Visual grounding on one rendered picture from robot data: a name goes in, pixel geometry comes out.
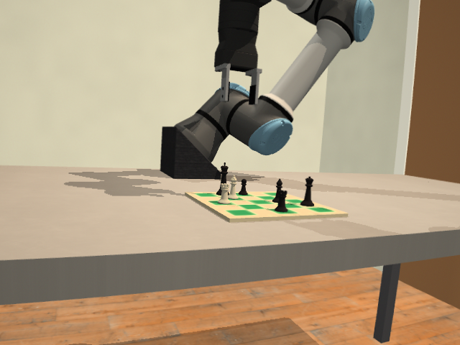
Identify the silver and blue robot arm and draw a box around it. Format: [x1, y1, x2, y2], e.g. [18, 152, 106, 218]
[174, 0, 374, 162]

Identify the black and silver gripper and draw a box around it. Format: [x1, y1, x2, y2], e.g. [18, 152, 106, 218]
[214, 0, 272, 105]

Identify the white rook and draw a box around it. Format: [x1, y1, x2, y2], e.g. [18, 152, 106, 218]
[218, 183, 230, 204]

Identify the green and cream chessboard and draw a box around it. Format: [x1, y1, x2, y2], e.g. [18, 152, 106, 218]
[185, 191, 348, 223]

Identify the white bishop chess piece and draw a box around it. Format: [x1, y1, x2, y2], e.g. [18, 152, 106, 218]
[228, 175, 238, 200]

